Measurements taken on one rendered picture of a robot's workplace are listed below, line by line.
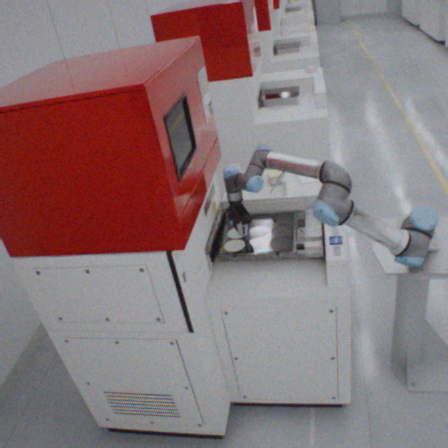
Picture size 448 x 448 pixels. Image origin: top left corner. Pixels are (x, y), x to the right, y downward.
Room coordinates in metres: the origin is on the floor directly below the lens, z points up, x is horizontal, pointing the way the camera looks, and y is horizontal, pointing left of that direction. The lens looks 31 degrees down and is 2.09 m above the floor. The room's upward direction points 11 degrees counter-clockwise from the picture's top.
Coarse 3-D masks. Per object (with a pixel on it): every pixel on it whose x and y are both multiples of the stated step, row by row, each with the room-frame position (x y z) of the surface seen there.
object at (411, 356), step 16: (400, 288) 1.59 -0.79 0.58; (416, 288) 1.53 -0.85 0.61; (400, 304) 1.58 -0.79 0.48; (416, 304) 1.53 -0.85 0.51; (400, 320) 1.57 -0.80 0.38; (416, 320) 1.53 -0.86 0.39; (400, 336) 1.56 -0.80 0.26; (416, 336) 1.53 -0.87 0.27; (432, 336) 1.56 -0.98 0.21; (400, 352) 1.56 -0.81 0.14; (416, 352) 1.53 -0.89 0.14; (432, 352) 1.55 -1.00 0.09; (400, 368) 1.55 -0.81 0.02; (416, 368) 1.53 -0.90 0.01; (432, 368) 1.50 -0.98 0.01; (416, 384) 1.43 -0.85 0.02; (432, 384) 1.40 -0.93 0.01
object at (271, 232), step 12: (252, 216) 2.00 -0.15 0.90; (264, 216) 1.98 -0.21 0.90; (276, 216) 1.96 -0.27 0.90; (288, 216) 1.93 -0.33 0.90; (228, 228) 1.93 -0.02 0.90; (252, 228) 1.89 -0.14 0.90; (264, 228) 1.87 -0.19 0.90; (276, 228) 1.84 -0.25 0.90; (288, 228) 1.82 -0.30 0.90; (228, 240) 1.82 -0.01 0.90; (252, 240) 1.78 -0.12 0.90; (264, 240) 1.76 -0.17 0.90; (276, 240) 1.74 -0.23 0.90; (288, 240) 1.72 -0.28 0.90; (228, 252) 1.72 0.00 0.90; (240, 252) 1.70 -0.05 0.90
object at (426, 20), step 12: (420, 0) 10.48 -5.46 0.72; (432, 0) 9.42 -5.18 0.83; (444, 0) 8.86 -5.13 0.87; (420, 12) 10.47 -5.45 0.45; (432, 12) 9.40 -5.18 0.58; (444, 12) 8.89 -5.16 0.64; (420, 24) 10.41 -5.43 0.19; (432, 24) 9.38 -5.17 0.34; (444, 24) 8.89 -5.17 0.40; (432, 36) 9.33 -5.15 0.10; (444, 36) 8.88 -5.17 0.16
